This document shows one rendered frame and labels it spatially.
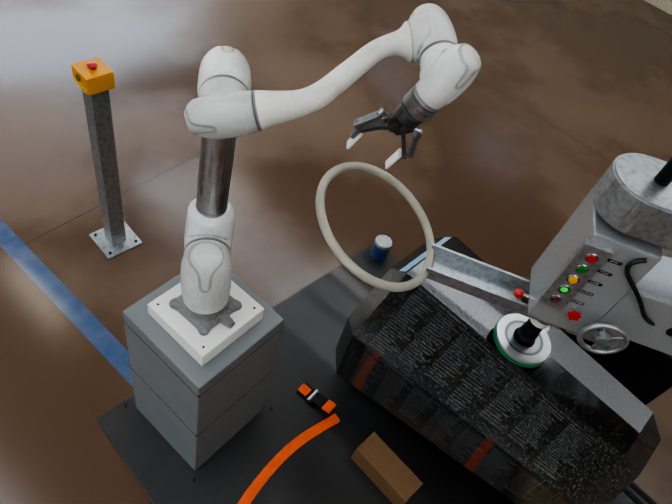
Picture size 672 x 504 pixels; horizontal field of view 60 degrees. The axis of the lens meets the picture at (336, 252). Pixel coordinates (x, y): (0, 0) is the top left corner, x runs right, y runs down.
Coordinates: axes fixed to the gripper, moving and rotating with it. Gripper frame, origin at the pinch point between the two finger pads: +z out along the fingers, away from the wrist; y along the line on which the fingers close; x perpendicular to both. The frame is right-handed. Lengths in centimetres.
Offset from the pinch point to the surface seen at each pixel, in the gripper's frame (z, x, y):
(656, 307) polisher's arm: -22, -27, 90
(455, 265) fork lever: 24, -4, 55
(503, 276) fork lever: 16, -6, 69
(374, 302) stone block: 69, 0, 52
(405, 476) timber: 105, -54, 97
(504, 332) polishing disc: 32, -17, 85
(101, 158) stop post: 125, 58, -62
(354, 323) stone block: 79, -6, 50
